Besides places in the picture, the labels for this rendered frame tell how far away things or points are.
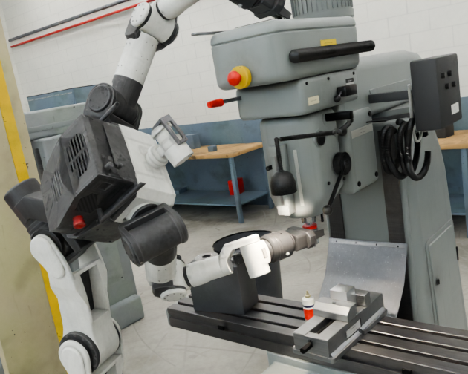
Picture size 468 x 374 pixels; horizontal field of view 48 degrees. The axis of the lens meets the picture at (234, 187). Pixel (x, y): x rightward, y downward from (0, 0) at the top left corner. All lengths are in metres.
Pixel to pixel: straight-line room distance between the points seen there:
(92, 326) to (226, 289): 0.51
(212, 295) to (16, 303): 1.32
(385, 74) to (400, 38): 4.04
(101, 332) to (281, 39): 1.03
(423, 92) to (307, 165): 0.41
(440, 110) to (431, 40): 4.24
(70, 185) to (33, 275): 1.69
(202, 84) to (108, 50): 2.03
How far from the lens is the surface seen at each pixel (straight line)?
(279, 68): 1.41
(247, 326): 1.89
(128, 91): 1.60
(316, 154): 1.57
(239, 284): 1.92
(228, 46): 1.49
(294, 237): 1.64
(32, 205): 1.67
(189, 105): 7.80
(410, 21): 5.97
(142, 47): 1.63
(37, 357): 3.16
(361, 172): 1.76
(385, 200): 1.99
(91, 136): 1.39
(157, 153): 1.45
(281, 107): 1.52
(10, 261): 2.98
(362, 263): 2.07
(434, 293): 2.15
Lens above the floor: 1.76
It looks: 12 degrees down
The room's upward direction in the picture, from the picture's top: 10 degrees counter-clockwise
